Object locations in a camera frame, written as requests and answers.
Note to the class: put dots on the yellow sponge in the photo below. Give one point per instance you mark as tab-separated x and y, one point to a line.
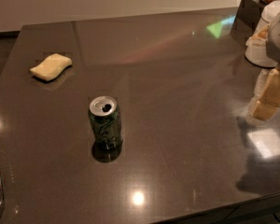
51	67

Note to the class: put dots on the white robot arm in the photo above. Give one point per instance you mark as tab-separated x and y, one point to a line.
272	45

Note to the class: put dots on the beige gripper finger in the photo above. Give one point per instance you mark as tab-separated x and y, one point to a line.
268	101

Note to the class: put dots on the green soda can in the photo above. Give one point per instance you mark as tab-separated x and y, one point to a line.
105	122

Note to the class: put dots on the dark box with snacks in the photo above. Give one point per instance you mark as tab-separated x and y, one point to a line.
247	19

